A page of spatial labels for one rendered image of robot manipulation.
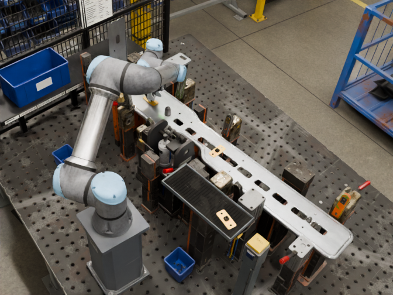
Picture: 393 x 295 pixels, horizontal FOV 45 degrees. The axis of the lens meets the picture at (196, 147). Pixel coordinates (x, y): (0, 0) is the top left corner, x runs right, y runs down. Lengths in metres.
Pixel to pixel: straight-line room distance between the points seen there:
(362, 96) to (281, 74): 0.76
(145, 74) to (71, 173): 0.44
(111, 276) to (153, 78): 0.82
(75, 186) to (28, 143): 1.06
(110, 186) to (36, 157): 1.04
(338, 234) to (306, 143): 0.85
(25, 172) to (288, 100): 2.37
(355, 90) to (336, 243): 2.32
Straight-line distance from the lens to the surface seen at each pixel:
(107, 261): 1.91
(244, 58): 4.49
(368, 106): 4.05
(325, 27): 5.16
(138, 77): 1.71
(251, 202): 1.92
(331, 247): 2.02
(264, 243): 1.76
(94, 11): 2.69
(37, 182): 2.53
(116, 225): 1.77
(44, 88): 2.45
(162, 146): 2.08
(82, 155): 1.72
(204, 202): 1.83
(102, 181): 1.67
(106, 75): 1.73
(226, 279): 2.19
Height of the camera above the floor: 2.63
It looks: 47 degrees down
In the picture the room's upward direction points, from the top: 6 degrees clockwise
